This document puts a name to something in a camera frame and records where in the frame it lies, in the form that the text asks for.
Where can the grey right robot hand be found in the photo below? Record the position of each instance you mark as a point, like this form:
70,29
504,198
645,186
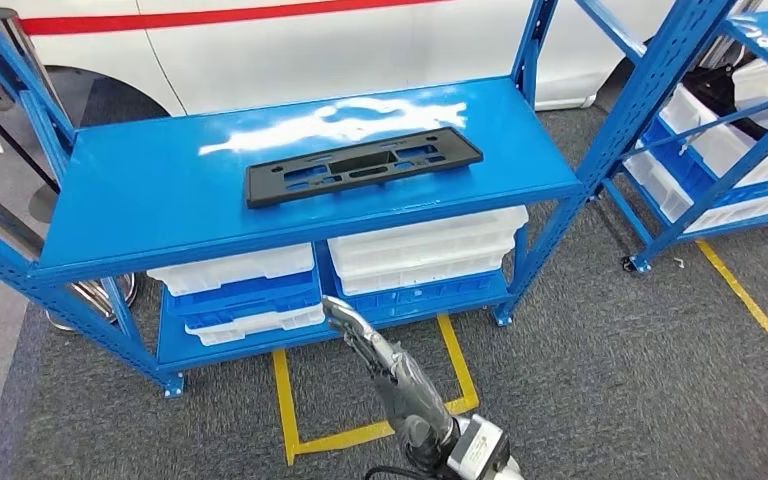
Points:
410,391

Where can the black plastic frame part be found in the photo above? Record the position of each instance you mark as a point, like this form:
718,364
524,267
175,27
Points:
261,189

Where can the black irregular part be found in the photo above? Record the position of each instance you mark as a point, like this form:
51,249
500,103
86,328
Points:
715,93

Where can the wide blue plastic bin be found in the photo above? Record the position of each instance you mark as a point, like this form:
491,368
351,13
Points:
424,298

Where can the wide white plastic bin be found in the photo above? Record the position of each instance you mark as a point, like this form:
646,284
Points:
424,242
417,278

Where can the small white floor scrap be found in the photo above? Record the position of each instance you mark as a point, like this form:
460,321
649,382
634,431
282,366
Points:
678,263

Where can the white car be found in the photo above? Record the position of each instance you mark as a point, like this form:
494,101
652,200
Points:
357,53

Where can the black barrier belt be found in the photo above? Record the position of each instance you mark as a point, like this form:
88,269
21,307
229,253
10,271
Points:
10,138

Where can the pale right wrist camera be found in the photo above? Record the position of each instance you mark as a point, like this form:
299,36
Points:
480,450

